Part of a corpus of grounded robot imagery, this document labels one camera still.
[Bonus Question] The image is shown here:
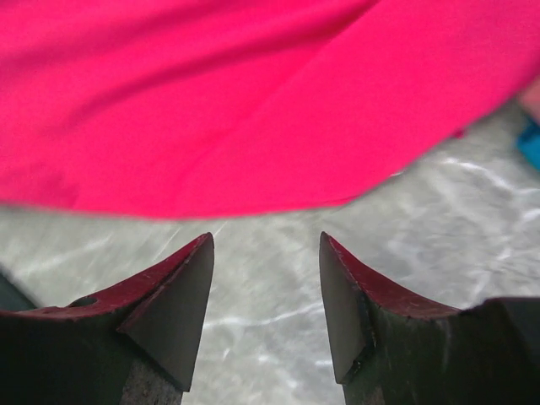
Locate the folded blue t shirt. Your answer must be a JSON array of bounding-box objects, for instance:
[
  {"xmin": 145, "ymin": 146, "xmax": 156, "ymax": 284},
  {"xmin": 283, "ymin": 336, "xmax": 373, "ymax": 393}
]
[{"xmin": 516, "ymin": 117, "xmax": 540, "ymax": 171}]

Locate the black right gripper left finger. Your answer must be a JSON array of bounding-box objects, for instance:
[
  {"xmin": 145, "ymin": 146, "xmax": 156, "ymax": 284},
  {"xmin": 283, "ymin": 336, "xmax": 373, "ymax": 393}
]
[{"xmin": 1, "ymin": 233, "xmax": 213, "ymax": 404}]

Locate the magenta t shirt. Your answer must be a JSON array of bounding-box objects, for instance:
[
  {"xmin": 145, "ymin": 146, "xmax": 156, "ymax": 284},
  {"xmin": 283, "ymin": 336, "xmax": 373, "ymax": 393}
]
[{"xmin": 1, "ymin": 1, "xmax": 539, "ymax": 219}]

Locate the folded salmon pink t shirt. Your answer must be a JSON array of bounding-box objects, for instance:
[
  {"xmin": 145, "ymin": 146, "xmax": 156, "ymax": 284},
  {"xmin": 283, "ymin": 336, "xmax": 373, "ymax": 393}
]
[{"xmin": 518, "ymin": 77, "xmax": 540, "ymax": 124}]

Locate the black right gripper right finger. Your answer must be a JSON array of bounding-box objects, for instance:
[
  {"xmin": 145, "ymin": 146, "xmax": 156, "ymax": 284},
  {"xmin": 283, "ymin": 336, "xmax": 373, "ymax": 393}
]
[{"xmin": 319, "ymin": 233, "xmax": 539, "ymax": 405}]

